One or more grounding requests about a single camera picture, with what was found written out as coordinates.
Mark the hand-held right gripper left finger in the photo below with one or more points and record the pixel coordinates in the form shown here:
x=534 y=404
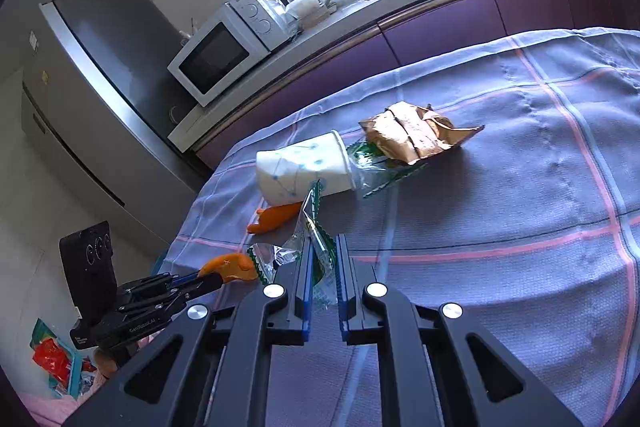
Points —
x=307 y=297

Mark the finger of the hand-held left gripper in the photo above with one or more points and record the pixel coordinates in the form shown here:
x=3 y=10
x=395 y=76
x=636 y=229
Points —
x=185 y=278
x=205 y=284

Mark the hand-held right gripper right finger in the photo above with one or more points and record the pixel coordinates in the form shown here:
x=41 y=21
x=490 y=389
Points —
x=343 y=297

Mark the orange peel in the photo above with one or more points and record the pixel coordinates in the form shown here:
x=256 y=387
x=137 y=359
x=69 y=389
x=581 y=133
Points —
x=272 y=219
x=232 y=266

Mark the green clear snack wrapper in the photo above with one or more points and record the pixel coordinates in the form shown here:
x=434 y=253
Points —
x=312 y=227
x=365 y=152

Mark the white patterned paper cup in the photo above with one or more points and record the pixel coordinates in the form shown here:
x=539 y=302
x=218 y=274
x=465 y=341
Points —
x=295 y=167

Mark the large gold foil wrapper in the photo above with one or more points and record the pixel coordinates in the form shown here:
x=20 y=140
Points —
x=400 y=132

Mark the person's left hand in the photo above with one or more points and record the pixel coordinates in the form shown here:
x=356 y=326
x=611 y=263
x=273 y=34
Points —
x=107 y=361

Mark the red packet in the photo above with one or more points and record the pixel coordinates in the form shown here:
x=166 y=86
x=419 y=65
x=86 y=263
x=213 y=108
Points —
x=52 y=359

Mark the pink fuzzy cloth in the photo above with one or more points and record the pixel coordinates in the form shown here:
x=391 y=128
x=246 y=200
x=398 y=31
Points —
x=55 y=412

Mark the silver refrigerator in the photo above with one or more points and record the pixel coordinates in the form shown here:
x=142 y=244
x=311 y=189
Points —
x=100 y=107

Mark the small round dish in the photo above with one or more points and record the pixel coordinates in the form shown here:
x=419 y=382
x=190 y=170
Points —
x=178 y=113

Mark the plaid blue tablecloth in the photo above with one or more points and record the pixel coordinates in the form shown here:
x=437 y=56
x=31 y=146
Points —
x=500 y=217

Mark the white microwave oven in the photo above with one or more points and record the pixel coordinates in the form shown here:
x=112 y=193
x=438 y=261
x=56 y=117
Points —
x=215 y=52

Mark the clear lidded food container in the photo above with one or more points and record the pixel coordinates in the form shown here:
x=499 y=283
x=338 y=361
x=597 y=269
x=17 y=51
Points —
x=312 y=14

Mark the white kitchen countertop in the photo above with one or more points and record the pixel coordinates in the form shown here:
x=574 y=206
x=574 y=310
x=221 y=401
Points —
x=350 y=12

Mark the purple base cabinets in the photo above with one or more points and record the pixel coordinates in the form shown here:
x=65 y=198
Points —
x=440 y=27

